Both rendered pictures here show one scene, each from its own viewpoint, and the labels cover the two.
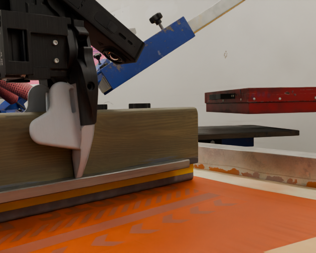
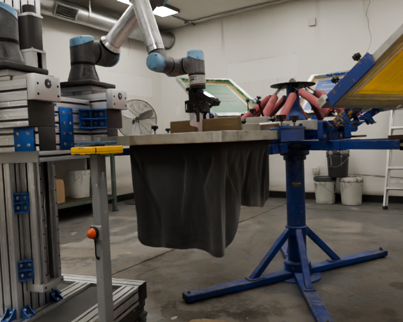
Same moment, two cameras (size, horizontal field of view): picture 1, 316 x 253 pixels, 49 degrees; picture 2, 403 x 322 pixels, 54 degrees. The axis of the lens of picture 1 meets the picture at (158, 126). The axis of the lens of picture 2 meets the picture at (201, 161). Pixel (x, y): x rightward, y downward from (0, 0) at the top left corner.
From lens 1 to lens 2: 1.61 m
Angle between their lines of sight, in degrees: 74
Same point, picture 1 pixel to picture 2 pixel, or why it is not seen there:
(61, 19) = (194, 99)
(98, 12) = (203, 96)
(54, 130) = (193, 122)
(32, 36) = (190, 104)
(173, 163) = not seen: hidden behind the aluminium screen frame
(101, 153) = (207, 129)
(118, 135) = (211, 124)
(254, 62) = not seen: outside the picture
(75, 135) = (197, 124)
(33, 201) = not seen: hidden behind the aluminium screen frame
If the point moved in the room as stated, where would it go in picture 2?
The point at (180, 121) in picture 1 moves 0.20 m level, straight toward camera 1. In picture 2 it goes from (230, 121) to (183, 122)
